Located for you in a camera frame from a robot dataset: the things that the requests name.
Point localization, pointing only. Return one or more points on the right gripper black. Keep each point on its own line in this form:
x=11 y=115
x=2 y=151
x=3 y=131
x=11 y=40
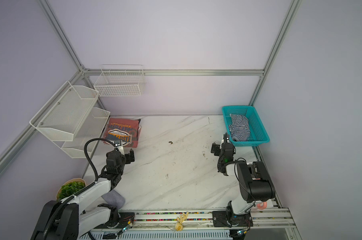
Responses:
x=216 y=149

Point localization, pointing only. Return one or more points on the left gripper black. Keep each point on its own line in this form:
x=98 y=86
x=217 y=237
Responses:
x=128 y=159

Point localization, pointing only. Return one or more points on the red tank top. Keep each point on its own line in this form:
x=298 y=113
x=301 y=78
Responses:
x=122 y=132

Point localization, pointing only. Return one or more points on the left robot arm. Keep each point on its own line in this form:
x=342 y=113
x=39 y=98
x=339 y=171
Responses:
x=68 y=218

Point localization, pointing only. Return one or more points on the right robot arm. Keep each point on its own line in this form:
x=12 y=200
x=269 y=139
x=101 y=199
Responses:
x=255 y=184

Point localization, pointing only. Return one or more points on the navy white striped top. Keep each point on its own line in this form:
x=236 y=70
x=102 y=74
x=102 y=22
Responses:
x=239 y=128

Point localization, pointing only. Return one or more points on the teal plastic basket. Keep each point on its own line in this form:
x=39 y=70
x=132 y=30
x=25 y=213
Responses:
x=258 y=133

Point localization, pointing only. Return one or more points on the grey felt pad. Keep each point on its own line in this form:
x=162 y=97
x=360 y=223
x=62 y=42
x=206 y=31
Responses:
x=114 y=198

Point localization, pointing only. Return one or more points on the white mesh lower shelf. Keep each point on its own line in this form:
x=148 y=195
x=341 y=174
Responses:
x=93 y=127

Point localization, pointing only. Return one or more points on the pink watering can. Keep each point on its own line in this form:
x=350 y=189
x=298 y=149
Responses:
x=261 y=205

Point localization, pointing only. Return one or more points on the potted green plant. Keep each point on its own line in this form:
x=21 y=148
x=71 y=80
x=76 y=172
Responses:
x=70 y=187

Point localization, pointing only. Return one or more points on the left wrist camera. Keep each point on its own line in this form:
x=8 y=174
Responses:
x=119 y=146

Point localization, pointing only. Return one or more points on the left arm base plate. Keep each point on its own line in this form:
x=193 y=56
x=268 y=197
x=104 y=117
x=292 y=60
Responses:
x=119 y=220

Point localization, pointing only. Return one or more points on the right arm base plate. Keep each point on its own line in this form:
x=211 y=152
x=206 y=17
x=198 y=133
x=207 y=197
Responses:
x=224 y=219

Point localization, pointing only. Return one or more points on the white wire wall basket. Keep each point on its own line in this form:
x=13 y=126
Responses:
x=121 y=81

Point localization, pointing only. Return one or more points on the aluminium front rail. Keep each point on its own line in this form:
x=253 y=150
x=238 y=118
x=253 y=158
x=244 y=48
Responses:
x=203 y=219

